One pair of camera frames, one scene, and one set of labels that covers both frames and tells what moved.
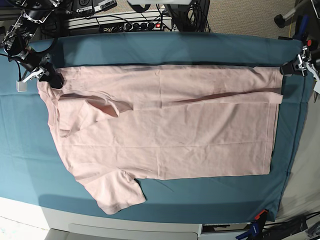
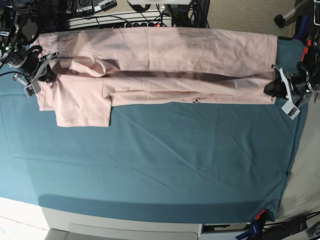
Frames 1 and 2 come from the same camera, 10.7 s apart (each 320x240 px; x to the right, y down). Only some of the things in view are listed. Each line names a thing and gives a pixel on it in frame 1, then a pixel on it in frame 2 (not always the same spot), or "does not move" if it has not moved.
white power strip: x=135 y=22 does not move
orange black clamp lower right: x=262 y=216 does not move
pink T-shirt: x=114 y=125 → x=97 y=69
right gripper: x=306 y=57 → x=295 y=87
